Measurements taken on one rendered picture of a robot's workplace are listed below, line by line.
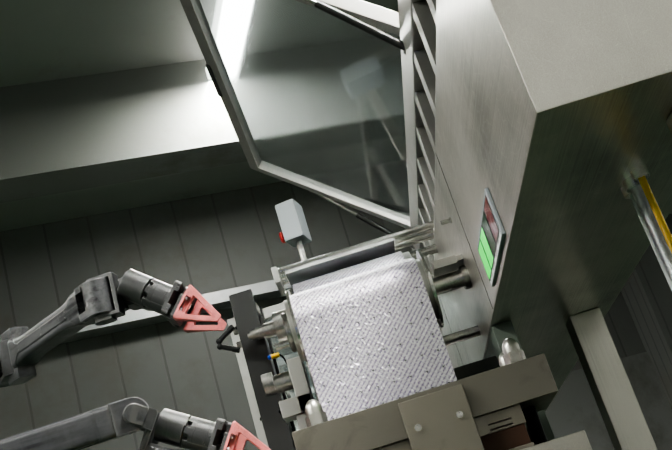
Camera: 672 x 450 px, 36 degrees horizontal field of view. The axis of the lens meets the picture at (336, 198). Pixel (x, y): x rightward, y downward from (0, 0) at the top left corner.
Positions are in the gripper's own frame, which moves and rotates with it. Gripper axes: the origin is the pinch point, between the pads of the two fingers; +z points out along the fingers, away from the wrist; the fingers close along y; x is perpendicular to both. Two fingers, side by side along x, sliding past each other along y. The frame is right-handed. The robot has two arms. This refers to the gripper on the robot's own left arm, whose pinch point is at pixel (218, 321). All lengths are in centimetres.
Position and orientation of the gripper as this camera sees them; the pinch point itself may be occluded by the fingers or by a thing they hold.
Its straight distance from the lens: 191.2
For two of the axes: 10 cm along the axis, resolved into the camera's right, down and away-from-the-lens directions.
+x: 4.0, -8.6, 3.1
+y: -0.8, -3.7, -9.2
